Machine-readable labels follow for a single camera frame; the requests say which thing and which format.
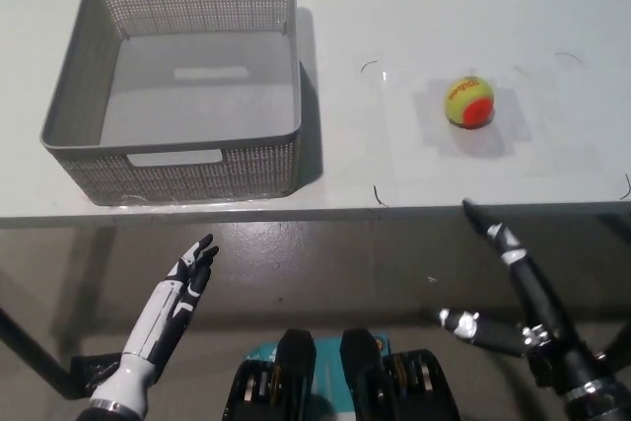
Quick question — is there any black metal table leg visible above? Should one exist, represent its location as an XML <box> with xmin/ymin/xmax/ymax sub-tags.
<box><xmin>603</xmin><ymin>317</ymin><xmax>631</xmax><ymax>361</ymax></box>
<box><xmin>0</xmin><ymin>305</ymin><xmax>73</xmax><ymax>400</ymax></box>

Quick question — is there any yellow orange tennis ball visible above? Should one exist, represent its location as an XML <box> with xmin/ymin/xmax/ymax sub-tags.
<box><xmin>445</xmin><ymin>75</ymin><xmax>496</xmax><ymax>129</ymax></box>

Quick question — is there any grey tape patch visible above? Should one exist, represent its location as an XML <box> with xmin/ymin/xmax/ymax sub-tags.
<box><xmin>413</xmin><ymin>78</ymin><xmax>533</xmax><ymax>159</ymax></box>

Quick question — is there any grey perforated plastic basket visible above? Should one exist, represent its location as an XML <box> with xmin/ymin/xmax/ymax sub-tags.
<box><xmin>38</xmin><ymin>0</ymin><xmax>304</xmax><ymax>206</ymax></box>

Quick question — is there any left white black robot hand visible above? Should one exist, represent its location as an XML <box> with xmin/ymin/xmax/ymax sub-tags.
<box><xmin>90</xmin><ymin>234</ymin><xmax>221</xmax><ymax>418</ymax></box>

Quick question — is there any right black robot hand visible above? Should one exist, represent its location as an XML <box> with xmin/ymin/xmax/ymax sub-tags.
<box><xmin>436</xmin><ymin>198</ymin><xmax>615</xmax><ymax>398</ymax></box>

